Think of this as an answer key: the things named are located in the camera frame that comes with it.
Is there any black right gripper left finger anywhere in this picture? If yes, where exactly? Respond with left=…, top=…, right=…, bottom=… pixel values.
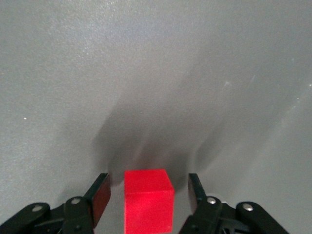
left=50, top=173, right=112, bottom=234

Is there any small red cube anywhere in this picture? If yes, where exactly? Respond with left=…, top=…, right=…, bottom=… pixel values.
left=124, top=168, right=176, bottom=233

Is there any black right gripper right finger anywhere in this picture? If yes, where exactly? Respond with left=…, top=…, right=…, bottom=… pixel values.
left=179, top=173, right=236, bottom=234

